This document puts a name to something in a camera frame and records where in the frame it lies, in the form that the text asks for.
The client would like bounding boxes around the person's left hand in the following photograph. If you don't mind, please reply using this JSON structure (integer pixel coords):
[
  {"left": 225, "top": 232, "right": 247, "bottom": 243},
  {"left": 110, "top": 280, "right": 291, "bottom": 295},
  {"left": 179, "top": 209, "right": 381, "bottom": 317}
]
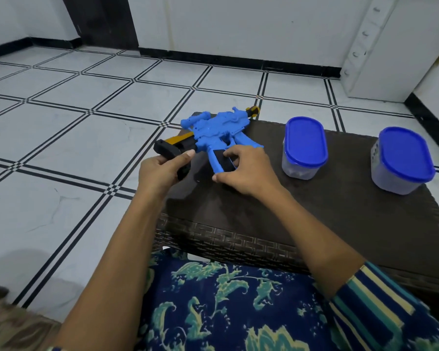
[{"left": 137, "top": 149, "right": 197, "bottom": 202}]

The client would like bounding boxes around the person's right hand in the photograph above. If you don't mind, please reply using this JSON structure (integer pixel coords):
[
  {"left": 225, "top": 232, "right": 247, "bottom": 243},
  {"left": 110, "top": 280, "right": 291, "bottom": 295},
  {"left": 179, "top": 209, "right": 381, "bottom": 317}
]
[{"left": 212, "top": 144, "right": 283, "bottom": 201}]

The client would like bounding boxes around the blue toy gun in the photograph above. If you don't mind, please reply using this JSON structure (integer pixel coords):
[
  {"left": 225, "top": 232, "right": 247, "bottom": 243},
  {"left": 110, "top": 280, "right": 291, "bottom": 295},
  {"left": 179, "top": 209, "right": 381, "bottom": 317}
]
[{"left": 153, "top": 105, "right": 264, "bottom": 182}]

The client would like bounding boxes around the person's right forearm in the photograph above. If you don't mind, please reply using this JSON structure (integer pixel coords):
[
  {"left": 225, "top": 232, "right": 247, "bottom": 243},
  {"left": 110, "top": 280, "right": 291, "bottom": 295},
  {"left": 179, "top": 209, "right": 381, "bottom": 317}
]
[{"left": 254, "top": 184, "right": 367, "bottom": 300}]

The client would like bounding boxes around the person's left forearm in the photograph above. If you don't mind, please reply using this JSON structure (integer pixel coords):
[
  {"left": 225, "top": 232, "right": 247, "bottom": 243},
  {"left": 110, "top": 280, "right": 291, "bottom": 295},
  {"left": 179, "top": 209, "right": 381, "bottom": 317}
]
[{"left": 53, "top": 186, "right": 170, "bottom": 351}]

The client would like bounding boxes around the clear container with blue lid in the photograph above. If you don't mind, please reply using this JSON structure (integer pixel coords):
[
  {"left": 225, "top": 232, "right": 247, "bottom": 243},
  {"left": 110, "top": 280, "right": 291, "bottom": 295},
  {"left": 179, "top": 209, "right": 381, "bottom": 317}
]
[
  {"left": 281, "top": 116, "right": 329, "bottom": 181},
  {"left": 370, "top": 126, "right": 437, "bottom": 196}
]

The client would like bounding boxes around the blue floral garment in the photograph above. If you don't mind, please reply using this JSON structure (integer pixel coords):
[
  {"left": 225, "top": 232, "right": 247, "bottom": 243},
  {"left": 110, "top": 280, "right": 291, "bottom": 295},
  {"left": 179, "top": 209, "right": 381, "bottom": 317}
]
[{"left": 135, "top": 248, "right": 338, "bottom": 351}]

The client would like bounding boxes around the brown wicker table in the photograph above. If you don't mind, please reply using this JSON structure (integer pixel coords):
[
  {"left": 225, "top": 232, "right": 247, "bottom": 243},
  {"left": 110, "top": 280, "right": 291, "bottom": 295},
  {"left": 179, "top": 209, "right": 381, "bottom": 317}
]
[{"left": 152, "top": 112, "right": 439, "bottom": 323}]

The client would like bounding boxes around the blue striped sleeve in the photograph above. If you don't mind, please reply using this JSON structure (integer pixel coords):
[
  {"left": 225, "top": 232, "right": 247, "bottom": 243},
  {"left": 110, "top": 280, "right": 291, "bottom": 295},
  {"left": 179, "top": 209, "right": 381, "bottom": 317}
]
[{"left": 325, "top": 261, "right": 439, "bottom": 351}]

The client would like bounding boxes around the white door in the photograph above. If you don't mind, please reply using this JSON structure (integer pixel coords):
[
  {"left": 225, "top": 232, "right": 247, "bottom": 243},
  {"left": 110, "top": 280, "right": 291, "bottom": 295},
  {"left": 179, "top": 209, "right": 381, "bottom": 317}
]
[{"left": 339, "top": 0, "right": 439, "bottom": 104}]

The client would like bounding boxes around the brown patterned cushion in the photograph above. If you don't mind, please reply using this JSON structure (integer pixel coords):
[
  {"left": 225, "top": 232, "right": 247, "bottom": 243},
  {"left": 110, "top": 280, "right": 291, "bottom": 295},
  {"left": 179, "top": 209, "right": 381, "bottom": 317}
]
[{"left": 0, "top": 282, "right": 63, "bottom": 351}]

